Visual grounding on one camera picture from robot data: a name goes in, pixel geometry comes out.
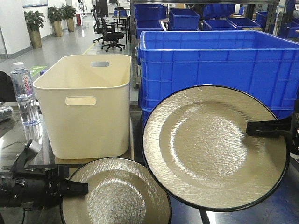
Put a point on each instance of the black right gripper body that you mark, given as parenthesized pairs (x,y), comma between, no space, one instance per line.
(294,134)

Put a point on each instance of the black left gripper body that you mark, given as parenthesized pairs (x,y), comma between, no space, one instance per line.
(35,187)

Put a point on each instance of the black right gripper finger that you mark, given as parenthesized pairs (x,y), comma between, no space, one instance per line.
(270,128)

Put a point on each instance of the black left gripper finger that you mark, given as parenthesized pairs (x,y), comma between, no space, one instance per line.
(70,188)

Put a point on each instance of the glossy cream plate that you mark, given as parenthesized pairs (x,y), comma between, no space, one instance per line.
(196,147)
(121,191)

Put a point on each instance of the cream plastic bin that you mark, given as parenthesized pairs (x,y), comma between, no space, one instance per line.
(85,103)

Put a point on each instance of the clear water bottle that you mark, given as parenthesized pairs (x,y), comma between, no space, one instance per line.
(24,93)

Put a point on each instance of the black office chair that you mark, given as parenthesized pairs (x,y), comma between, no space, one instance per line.
(110,38)

